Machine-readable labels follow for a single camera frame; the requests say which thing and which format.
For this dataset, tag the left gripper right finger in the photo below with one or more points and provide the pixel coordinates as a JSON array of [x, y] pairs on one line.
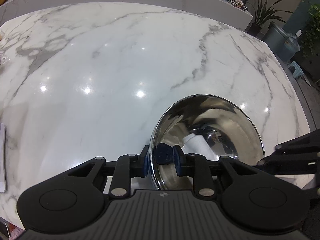
[[178, 160]]

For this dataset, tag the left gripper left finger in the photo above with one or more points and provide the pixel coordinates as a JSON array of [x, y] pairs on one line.
[[144, 161]]

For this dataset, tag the steel bowl blue outside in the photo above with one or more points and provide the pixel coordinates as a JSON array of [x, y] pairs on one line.
[[224, 126]]

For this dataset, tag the small green stool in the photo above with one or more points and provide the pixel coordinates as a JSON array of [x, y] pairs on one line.
[[295, 70]]

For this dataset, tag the water bottle jug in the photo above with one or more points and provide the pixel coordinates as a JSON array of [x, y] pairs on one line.
[[289, 48]]

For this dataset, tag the green leafy plant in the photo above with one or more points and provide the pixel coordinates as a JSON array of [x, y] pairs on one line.
[[309, 39]]

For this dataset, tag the grey trash bin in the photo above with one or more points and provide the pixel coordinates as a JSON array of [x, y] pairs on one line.
[[275, 37]]

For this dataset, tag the potted long-leaf plant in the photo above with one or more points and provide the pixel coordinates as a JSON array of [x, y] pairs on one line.
[[263, 13]]

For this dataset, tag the clear plastic bag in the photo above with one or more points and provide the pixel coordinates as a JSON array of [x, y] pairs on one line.
[[3, 59]]

